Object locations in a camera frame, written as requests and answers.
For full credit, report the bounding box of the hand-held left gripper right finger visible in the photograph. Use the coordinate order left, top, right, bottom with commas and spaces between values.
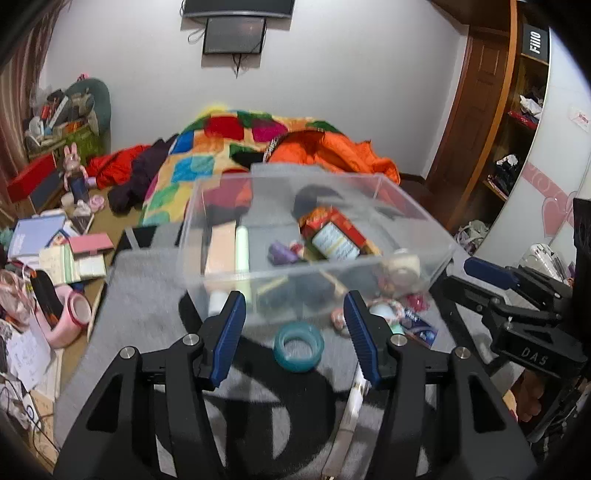
344, 290, 539, 480

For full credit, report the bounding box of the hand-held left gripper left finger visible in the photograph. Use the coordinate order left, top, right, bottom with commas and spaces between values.
53, 291, 247, 480

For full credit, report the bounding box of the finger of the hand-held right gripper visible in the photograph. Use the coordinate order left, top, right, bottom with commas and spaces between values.
441, 274, 509, 324
464, 257, 573, 315

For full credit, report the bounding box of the teal tape roll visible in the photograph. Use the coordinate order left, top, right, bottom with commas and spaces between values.
273, 322, 326, 374

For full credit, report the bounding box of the white gauze tape roll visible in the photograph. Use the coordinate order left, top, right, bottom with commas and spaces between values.
385, 249, 422, 285

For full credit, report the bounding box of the light green tube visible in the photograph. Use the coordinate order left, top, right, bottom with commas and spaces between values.
234, 224, 253, 306

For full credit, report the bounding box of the peach cream tube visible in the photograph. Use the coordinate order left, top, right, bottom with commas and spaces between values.
203, 220, 239, 317

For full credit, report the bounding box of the small purple bottle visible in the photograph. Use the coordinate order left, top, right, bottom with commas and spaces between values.
269, 241, 299, 267

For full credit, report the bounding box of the red carton box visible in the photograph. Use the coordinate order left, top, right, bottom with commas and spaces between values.
299, 207, 384, 262

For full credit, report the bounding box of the clear plastic storage box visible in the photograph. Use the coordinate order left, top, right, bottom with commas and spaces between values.
178, 164, 458, 334

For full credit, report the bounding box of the small teal bottle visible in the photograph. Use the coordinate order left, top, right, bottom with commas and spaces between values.
369, 302, 407, 336

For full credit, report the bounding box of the white bag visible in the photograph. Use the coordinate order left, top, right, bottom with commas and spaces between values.
455, 220, 491, 255

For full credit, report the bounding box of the white suitcase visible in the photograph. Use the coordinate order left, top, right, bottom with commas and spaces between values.
517, 242, 574, 283

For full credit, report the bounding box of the blue packet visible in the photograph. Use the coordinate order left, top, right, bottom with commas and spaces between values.
398, 307, 437, 348

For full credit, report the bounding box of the white pen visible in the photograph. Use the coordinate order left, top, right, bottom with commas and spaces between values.
322, 364, 371, 477

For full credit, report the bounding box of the grey black patterned blanket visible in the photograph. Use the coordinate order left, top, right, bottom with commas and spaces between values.
53, 222, 519, 480

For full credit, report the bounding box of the wooden wardrobe shelf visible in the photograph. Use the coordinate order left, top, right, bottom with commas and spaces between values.
431, 0, 551, 205

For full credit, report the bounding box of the white wardrobe sliding door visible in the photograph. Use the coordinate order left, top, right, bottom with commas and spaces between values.
471, 28, 591, 278

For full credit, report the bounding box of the black garment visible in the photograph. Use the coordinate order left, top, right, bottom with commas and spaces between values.
293, 185, 343, 218

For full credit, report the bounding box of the wooden door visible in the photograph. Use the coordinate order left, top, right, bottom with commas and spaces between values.
425, 23, 516, 186

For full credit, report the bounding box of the pink flat case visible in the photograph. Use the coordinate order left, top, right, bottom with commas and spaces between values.
68, 233, 114, 255

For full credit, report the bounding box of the colourful patchwork quilt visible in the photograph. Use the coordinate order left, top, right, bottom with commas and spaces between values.
141, 108, 352, 228

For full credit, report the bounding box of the green paper booklet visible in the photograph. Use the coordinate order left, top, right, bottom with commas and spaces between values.
39, 244, 108, 285

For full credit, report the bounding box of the dark purple garment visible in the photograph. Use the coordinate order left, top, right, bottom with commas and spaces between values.
108, 138, 179, 214

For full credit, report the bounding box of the orange down jacket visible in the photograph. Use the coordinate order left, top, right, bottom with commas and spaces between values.
265, 130, 402, 186

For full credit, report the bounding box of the red jacket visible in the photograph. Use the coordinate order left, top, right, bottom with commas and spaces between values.
87, 144, 153, 190

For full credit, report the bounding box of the blue white notebook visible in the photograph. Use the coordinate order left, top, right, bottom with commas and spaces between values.
8, 215, 66, 260

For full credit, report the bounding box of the pink rabbit toy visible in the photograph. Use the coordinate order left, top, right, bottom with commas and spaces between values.
62, 143, 91, 204

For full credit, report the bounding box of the black printed box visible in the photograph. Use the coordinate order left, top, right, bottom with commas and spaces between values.
522, 22, 551, 64

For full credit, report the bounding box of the green cluttered box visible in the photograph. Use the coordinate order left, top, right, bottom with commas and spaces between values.
25, 119, 105, 160

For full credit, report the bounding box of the red flat box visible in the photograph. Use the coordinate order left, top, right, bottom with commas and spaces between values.
7, 153, 59, 202

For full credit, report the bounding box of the grey green neck pillow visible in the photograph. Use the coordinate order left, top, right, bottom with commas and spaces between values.
65, 78, 113, 136

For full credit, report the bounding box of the striped curtain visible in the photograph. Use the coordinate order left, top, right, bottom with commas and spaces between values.
0, 0, 75, 223

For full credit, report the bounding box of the braided pink white rope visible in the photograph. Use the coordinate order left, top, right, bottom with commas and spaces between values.
329, 300, 402, 334

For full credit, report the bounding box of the small wall screen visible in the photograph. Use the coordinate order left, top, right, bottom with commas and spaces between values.
202, 16, 267, 56

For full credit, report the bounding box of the black wall television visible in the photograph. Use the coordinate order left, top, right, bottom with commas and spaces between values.
181, 0, 295, 20

